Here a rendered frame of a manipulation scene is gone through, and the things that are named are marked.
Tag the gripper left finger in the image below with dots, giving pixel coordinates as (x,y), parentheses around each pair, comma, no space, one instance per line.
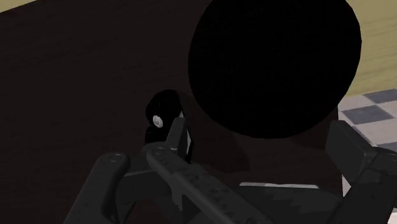
(173,167)

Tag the large black round object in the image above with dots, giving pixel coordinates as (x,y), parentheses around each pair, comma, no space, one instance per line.
(273,65)

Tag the dark brown table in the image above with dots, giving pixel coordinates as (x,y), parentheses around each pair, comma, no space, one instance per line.
(77,77)

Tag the small black object, white spot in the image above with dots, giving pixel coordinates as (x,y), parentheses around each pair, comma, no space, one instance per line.
(162,105)

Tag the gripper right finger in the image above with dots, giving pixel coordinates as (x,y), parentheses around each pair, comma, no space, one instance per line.
(369,180)

